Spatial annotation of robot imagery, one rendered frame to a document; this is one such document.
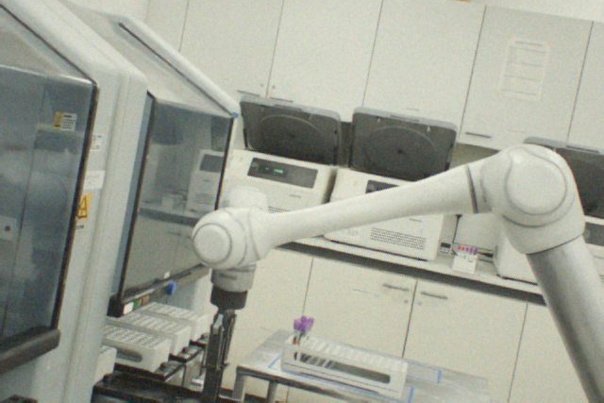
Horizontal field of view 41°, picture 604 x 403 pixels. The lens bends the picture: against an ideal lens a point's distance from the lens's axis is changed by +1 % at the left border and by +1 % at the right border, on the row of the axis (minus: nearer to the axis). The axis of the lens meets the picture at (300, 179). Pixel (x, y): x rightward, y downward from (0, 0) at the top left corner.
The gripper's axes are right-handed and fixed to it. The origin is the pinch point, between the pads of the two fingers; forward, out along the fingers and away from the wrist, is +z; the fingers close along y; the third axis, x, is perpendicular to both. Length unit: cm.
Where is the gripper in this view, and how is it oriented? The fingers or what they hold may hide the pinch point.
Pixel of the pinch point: (212, 382)
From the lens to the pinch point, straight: 172.9
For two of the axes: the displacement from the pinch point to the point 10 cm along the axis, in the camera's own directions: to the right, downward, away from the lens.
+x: 9.7, 1.9, -1.6
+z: -1.8, 9.8, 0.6
